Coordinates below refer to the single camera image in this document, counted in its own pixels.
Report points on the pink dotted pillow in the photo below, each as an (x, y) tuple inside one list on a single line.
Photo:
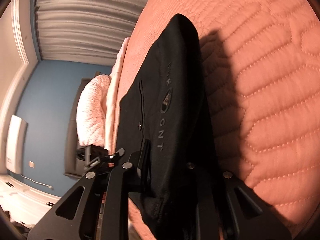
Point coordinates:
[(91, 112)]

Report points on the black pants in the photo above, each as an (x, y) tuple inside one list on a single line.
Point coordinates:
[(166, 113)]

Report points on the white wall heater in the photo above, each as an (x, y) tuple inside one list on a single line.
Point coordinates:
[(15, 142)]

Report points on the white wall socket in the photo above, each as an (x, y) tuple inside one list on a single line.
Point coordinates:
[(31, 164)]

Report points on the orange quilted bedspread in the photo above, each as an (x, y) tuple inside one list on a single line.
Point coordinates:
[(261, 68)]

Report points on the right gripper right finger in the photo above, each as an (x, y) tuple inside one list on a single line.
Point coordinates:
[(232, 210)]

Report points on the grey pleated curtain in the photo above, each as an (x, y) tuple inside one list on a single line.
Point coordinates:
[(86, 31)]

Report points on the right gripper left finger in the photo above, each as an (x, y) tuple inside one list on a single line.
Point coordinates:
[(97, 206)]

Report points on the light pink blanket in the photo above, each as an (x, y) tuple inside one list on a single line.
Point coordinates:
[(111, 97)]

